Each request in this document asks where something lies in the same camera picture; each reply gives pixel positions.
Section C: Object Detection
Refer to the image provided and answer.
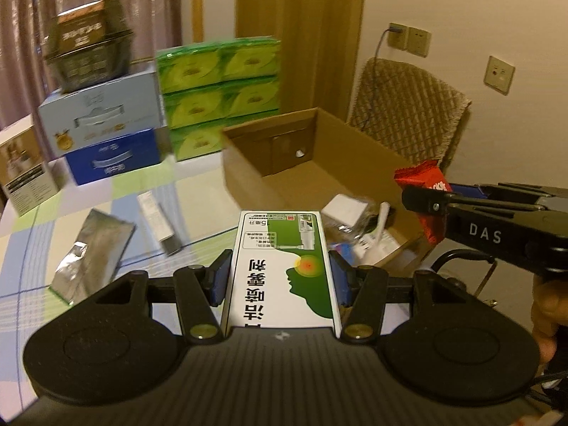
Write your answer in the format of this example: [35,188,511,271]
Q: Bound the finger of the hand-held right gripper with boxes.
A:
[402,185,459,218]
[452,181,568,212]

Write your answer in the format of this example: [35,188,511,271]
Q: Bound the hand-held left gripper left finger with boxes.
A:
[95,250,234,347]

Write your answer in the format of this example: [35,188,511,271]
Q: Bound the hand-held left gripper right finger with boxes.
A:
[327,248,468,344]

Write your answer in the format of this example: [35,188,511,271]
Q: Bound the red snack packet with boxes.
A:
[393,159,452,246]

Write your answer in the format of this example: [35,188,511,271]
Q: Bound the green and white medicine box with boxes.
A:
[221,209,343,339]

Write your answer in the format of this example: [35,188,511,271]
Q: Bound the white spoon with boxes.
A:
[363,201,392,267]

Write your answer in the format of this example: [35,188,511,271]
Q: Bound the white charger plug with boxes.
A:
[321,193,370,228]

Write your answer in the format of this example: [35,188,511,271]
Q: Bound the large cardboard box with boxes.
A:
[220,106,438,272]

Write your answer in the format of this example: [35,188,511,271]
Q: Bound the person's right hand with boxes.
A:
[530,273,561,367]

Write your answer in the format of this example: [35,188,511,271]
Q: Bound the white long box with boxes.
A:
[136,190,185,257]

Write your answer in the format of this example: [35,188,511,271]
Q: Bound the chair with woven cushion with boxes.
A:
[345,57,498,299]

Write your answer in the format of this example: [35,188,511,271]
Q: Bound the silver foil bag green edge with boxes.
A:
[48,241,113,305]

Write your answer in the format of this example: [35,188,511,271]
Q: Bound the dark blue tissue box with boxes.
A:
[64,128,168,186]

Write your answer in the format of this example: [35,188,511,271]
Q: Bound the stack of green tissue packs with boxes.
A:
[155,37,283,163]

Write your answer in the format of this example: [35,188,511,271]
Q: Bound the light blue milk carton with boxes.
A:
[37,70,165,159]

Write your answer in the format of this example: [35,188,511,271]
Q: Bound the beige product box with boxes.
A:
[0,125,61,218]

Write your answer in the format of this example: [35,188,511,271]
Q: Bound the wooden door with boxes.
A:
[235,0,367,121]

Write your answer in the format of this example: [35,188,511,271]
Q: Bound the beige wall socket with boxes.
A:
[484,55,516,95]
[388,22,408,50]
[406,26,431,58]

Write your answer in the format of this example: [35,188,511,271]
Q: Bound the grey power cable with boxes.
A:
[372,26,402,61]

